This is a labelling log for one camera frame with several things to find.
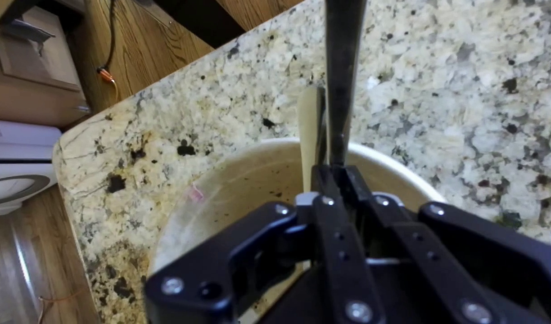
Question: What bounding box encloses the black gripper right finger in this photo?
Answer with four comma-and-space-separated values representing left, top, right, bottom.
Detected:
341, 163, 551, 324

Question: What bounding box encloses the brown cardboard box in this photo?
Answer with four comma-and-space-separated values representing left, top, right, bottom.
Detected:
0, 0, 92, 129

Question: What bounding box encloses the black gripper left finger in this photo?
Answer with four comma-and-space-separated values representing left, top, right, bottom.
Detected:
143, 162, 390, 324

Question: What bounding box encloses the orange cable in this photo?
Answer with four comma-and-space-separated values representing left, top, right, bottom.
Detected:
94, 0, 121, 88

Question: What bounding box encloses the white floor appliance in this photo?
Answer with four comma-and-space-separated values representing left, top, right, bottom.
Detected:
0, 117, 64, 219

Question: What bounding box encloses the white bowl with pink mark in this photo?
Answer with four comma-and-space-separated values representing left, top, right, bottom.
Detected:
148, 135, 451, 324

